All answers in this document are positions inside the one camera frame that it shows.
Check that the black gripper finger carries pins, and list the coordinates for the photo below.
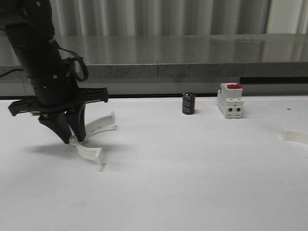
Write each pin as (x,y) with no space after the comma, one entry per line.
(58,124)
(75,117)

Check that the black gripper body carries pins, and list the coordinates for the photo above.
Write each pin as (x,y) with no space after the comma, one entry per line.
(55,95)

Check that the white half clamp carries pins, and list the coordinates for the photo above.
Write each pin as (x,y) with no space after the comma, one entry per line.
(93,154)
(295,136)

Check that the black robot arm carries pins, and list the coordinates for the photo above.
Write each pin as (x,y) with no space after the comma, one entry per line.
(30,31)

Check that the black cylindrical capacitor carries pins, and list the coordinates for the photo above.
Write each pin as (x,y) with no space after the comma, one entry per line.
(188,103)

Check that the grey stone ledge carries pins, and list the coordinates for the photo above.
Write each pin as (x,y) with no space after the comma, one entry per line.
(278,58)

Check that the white circuit breaker red switch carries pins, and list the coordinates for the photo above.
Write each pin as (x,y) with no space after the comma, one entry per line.
(230,100)

